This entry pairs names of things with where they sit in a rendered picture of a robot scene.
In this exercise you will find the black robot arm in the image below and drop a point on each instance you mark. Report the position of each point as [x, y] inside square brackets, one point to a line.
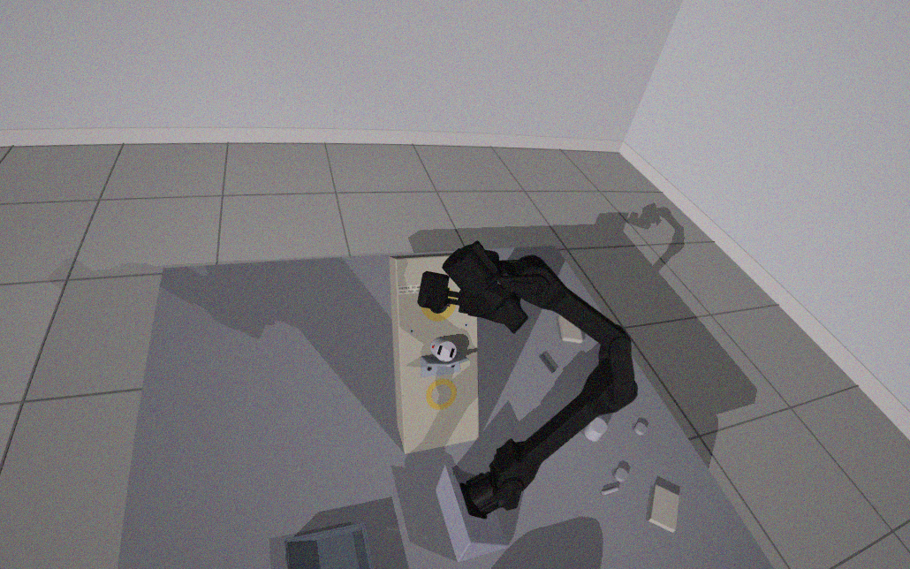
[609, 388]

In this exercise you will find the dark grey rectangular bar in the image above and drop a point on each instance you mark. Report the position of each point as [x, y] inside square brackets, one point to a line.
[547, 363]

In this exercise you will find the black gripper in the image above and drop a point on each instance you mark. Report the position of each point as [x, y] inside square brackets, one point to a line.
[434, 293]

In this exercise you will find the beige flat box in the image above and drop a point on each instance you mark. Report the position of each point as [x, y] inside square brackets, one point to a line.
[569, 332]
[663, 510]

